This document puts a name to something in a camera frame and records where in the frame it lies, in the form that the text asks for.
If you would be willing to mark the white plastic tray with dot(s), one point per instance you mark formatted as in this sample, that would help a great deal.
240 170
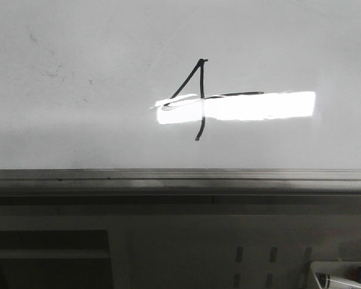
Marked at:
342 269

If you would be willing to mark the white marker in tray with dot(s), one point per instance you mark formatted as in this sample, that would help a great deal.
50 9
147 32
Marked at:
331 282

